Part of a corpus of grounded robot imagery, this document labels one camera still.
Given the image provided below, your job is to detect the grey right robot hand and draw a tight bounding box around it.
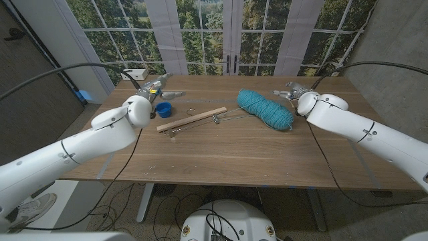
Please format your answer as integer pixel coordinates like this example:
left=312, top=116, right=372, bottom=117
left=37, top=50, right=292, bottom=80
left=272, top=81, right=312, bottom=101

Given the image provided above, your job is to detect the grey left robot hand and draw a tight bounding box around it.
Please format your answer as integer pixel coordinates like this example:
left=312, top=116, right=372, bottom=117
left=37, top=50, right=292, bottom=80
left=139, top=72, right=187, bottom=101

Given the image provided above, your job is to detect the teal yarn skein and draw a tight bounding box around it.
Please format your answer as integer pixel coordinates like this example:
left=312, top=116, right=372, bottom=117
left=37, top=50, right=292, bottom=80
left=230, top=88, right=295, bottom=131

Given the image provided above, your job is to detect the wooden hanger bar with clips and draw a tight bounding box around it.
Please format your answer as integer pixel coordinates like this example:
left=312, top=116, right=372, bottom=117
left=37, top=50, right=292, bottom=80
left=156, top=106, right=257, bottom=139

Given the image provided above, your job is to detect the small blue cup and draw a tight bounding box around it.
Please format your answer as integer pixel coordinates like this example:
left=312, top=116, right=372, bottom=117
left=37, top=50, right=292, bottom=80
left=155, top=101, right=173, bottom=118

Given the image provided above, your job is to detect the white power strip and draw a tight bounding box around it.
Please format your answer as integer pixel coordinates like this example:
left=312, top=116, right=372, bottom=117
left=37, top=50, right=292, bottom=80
left=120, top=68, right=149, bottom=82

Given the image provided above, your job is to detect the printed window backdrop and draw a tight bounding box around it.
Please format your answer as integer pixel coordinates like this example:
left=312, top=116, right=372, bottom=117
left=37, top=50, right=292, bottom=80
left=65, top=0, right=379, bottom=86

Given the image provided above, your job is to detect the small blue floor object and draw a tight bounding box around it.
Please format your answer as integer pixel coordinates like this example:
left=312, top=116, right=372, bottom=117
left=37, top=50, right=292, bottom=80
left=74, top=89, right=94, bottom=103

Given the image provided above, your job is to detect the black round floor fixture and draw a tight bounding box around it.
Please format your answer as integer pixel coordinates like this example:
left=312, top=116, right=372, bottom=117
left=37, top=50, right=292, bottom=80
left=152, top=183, right=177, bottom=197

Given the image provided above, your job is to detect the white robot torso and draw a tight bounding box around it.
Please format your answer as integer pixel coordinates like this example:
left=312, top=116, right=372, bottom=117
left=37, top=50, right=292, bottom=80
left=180, top=199, right=277, bottom=241

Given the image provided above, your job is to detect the white robot chest edge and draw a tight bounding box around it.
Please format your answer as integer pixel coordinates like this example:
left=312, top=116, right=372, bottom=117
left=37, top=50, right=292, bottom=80
left=0, top=231, right=134, bottom=241

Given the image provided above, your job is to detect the grey sneaker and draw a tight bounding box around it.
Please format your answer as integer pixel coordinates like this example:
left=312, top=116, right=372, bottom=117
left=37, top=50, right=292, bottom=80
left=8, top=193, right=58, bottom=230

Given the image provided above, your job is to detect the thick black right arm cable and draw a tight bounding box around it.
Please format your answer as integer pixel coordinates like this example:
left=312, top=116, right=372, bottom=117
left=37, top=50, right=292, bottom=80
left=310, top=60, right=428, bottom=90

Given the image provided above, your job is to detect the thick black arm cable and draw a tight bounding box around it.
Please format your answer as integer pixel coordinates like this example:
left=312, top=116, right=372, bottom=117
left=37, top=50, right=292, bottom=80
left=310, top=60, right=428, bottom=90
left=0, top=62, right=142, bottom=101

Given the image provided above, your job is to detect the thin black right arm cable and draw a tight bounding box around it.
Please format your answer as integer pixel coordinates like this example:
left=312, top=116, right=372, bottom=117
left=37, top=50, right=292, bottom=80
left=296, top=106, right=428, bottom=208

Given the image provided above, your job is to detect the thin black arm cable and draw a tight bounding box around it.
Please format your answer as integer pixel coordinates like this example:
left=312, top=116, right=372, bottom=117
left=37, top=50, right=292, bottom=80
left=296, top=106, right=428, bottom=208
left=19, top=113, right=156, bottom=232

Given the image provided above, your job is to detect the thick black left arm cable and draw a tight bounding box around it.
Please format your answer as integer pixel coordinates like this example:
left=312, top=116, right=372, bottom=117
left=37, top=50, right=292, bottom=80
left=0, top=62, right=142, bottom=101

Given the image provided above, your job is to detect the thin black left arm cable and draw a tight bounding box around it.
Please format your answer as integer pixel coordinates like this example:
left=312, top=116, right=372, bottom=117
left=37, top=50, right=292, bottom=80
left=19, top=113, right=156, bottom=232

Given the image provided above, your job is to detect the black floor cable tangle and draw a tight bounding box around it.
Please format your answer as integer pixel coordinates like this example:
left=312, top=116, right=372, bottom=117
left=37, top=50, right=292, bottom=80
left=86, top=183, right=215, bottom=241

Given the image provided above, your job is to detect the black torso cable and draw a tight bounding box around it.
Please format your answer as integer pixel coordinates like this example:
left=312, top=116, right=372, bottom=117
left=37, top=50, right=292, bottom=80
left=200, top=209, right=241, bottom=241

